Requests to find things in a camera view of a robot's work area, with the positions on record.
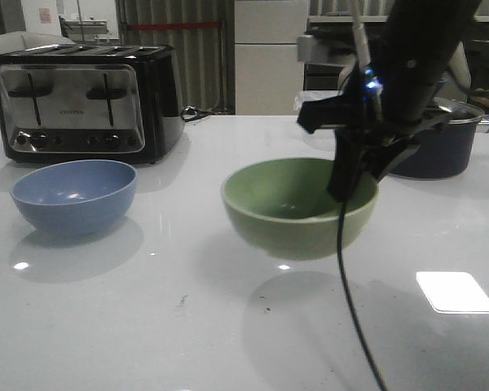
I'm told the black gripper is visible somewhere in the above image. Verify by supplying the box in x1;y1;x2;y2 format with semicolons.
303;60;448;203

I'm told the green bowl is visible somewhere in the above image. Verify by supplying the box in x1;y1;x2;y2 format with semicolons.
221;157;378;260

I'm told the blue bowl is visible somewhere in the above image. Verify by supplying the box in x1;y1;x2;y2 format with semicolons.
11;160;137;236

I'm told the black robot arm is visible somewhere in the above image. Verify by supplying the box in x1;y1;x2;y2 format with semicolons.
297;1;479;190

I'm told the clear plastic food container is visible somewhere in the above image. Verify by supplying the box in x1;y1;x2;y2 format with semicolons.
293;90;344;152

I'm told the dark blue saucepan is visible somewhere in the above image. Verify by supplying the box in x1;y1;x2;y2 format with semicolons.
390;113;489;180

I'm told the glass lid with blue knob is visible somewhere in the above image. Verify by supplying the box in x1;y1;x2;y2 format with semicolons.
424;78;484;125

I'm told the beige upholstered chair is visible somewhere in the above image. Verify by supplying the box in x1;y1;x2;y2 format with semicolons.
441;42;472;102

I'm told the white cabinet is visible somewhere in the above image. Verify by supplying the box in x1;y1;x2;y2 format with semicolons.
234;1;310;115

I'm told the black and chrome toaster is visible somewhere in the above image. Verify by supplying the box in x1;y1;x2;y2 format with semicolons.
0;44;184;164

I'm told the white camera cable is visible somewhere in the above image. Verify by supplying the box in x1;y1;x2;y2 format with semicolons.
349;0;372;70

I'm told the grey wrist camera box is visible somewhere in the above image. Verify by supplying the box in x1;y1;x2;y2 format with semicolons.
297;34;355;67

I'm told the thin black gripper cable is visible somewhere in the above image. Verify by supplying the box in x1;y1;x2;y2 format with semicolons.
334;199;388;391

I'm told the black power cable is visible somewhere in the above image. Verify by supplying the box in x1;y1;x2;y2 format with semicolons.
180;104;233;123

